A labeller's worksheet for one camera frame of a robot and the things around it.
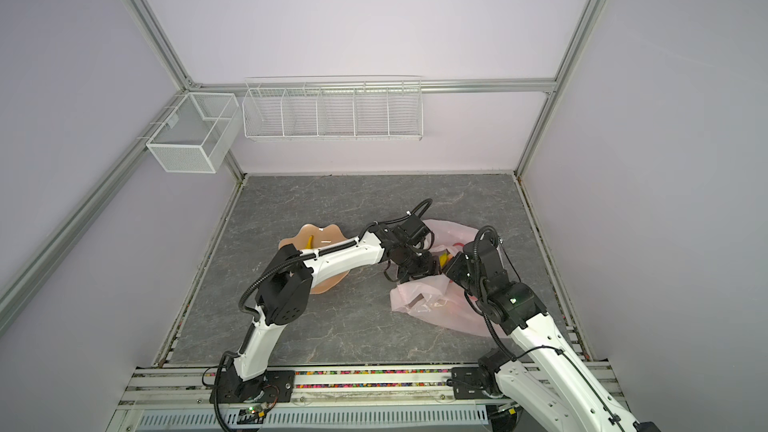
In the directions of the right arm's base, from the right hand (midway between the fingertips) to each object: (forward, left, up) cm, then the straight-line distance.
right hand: (449, 261), depth 76 cm
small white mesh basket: (+42, +80, +8) cm, 91 cm away
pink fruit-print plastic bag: (-9, +3, -1) cm, 10 cm away
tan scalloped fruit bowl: (+17, +36, -13) cm, 42 cm away
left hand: (-2, +3, -10) cm, 11 cm away
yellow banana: (+15, +42, -14) cm, 47 cm away
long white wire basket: (+50, +35, +13) cm, 63 cm away
